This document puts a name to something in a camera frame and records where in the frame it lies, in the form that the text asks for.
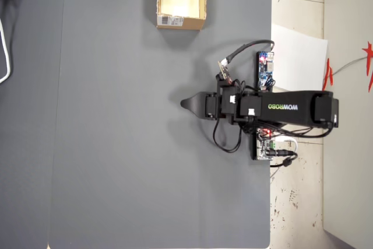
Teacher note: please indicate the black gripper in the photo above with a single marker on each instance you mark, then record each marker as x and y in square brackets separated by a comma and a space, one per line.
[227, 109]

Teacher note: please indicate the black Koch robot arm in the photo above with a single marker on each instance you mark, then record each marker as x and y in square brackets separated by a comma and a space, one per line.
[285, 107]

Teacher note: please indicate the black board holder plate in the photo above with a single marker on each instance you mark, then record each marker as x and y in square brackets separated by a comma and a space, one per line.
[254, 150]

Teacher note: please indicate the grey table mat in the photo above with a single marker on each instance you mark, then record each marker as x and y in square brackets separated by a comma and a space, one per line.
[131, 144]
[29, 144]

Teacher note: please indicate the blue circuit board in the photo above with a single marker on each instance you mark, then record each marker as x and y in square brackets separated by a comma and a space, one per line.
[263, 71]

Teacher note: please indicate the driver board with red light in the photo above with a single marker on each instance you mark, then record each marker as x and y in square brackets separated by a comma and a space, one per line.
[263, 150]

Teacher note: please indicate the white paper sheet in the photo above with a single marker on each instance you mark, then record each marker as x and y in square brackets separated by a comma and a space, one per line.
[297, 59]

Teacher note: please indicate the red tape mark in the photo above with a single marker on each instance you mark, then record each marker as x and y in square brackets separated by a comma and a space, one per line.
[369, 52]
[326, 74]

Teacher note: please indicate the white curved tube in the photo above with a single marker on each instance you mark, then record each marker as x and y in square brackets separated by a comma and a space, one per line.
[8, 59]

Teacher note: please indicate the black camera circuit board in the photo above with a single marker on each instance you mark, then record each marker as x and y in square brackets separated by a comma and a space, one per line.
[224, 71]

